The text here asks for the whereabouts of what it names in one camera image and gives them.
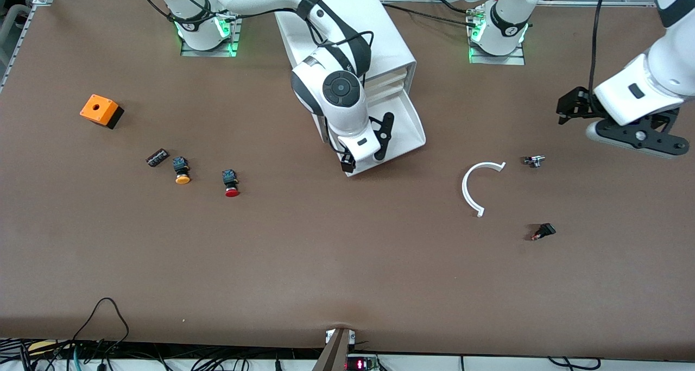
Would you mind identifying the white plastic bin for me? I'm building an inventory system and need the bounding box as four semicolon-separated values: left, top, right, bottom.
347;91;427;177

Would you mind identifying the red push button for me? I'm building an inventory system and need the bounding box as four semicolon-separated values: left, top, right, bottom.
222;169;241;198

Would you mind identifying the yellow push button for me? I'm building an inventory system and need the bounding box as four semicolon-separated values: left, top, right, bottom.
172;156;192;185

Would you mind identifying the red LED display module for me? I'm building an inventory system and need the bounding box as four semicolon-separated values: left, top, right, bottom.
345;354;380;371

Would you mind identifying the orange box with black base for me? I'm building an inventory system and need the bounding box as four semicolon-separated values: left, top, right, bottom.
80;94;125;130

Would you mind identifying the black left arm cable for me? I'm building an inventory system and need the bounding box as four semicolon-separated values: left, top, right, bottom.
589;0;617;108

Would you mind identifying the white semicircular bracket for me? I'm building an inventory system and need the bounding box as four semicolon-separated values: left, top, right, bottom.
462;161;507;218

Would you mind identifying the black cable on table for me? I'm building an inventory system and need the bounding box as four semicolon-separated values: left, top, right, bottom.
380;1;481;28

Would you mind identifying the brown camera mount beam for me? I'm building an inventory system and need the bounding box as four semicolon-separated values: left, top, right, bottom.
311;328;357;371

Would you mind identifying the looped thin black cable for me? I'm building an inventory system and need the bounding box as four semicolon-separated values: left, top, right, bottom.
72;298;131;358

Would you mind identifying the aluminium table edge rail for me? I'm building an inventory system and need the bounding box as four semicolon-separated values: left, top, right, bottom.
0;2;39;89

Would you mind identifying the tangled black cable bundle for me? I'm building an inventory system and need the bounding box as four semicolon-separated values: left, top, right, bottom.
0;337;326;371

